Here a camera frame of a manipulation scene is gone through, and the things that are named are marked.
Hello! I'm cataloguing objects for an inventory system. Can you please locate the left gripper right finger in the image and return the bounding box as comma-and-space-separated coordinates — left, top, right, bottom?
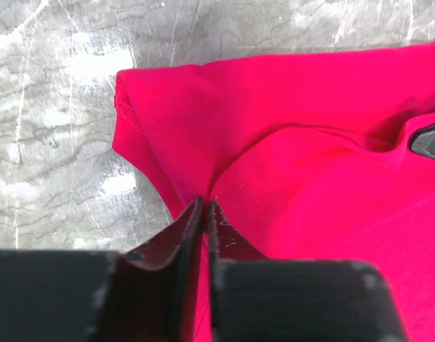
208, 200, 270, 331

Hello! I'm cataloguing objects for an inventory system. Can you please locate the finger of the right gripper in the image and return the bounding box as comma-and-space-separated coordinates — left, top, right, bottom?
409, 123, 435, 160

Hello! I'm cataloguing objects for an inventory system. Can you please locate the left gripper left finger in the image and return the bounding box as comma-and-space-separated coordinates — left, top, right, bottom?
106, 198, 203, 341

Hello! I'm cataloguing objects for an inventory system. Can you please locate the red t shirt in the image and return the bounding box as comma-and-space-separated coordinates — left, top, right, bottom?
113, 42, 435, 341

